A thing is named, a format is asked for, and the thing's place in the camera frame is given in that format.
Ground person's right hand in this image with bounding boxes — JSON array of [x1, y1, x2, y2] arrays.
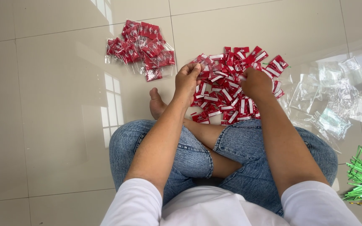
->
[[239, 67, 274, 100]]

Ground person's left hand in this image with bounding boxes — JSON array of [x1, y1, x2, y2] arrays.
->
[[174, 63, 202, 99]]

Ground red candy packet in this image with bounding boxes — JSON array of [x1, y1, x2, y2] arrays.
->
[[197, 64, 211, 80]]

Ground heap of loose red candies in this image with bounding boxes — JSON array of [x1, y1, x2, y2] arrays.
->
[[190, 46, 290, 125]]

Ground person's bare foot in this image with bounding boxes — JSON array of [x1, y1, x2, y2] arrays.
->
[[149, 87, 168, 121]]

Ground pile of filled candy bags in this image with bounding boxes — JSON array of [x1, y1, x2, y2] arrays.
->
[[105, 19, 176, 83]]

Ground person's bare shin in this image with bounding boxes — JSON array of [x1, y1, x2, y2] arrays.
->
[[182, 117, 243, 179]]

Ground pile of empty clear bags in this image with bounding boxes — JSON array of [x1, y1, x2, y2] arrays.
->
[[277, 56, 362, 154]]

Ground person's blue jeans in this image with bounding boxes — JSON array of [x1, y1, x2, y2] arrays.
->
[[109, 119, 339, 217]]

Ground person's white shirt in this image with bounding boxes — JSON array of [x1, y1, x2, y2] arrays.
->
[[100, 178, 362, 226]]

